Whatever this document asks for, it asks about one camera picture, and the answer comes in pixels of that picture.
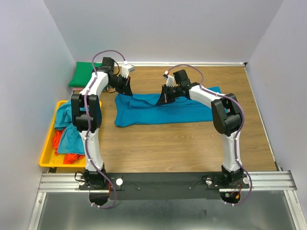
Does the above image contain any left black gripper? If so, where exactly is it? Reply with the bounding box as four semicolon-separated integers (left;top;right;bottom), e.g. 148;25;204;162
107;74;133;96

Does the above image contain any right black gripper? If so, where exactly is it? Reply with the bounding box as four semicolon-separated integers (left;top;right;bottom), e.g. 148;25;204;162
155;84;180;106

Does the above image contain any blue t shirt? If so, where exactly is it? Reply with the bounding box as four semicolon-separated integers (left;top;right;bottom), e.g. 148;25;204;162
115;93;213;127

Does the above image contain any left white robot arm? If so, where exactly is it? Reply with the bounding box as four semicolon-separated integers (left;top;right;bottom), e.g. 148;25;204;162
71;57;134;189

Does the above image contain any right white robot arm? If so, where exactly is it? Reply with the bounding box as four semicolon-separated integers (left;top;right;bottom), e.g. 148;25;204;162
156;69;245;188

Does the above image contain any folded green t shirt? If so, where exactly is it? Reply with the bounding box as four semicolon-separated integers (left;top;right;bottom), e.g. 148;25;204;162
68;62;93;88

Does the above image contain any folded pink t shirt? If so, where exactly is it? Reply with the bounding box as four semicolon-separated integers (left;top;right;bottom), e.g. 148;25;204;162
72;87;84;91

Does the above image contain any teal t shirt in bin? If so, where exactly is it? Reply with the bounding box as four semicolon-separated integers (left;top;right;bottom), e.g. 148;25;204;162
54;101;85;155

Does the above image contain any orange t shirt in bin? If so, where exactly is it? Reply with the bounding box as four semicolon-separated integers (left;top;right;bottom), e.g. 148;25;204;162
52;129;85;164

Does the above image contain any yellow plastic bin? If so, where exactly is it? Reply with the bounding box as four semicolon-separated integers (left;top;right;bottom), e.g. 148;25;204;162
39;100;102;168

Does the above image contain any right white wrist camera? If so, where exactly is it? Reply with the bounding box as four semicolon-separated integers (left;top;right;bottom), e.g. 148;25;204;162
166;75;175;87

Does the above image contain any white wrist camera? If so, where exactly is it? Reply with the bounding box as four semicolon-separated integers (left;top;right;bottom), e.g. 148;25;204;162
166;75;175;87
120;64;135;78

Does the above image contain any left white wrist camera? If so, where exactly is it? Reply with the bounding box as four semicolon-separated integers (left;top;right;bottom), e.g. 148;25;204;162
120;64;135;78

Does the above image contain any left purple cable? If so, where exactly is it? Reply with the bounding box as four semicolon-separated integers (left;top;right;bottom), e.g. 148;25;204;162
83;49;129;210

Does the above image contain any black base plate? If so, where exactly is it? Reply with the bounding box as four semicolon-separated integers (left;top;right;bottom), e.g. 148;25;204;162
78;172;249;205

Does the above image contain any aluminium frame rail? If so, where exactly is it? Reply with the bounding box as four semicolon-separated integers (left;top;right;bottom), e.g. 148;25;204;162
28;171;307;230

